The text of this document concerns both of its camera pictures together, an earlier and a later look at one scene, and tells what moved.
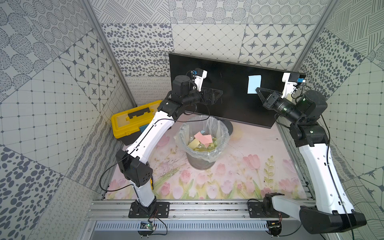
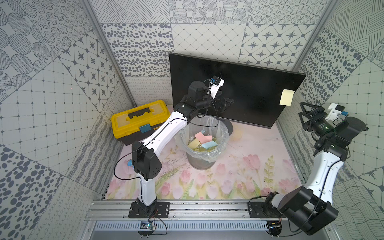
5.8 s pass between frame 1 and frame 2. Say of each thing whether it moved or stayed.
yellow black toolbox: stayed
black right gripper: moved
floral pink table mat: stayed
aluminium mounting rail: stayed
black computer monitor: stayed
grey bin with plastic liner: stayed
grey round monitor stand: stayed
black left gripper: moved
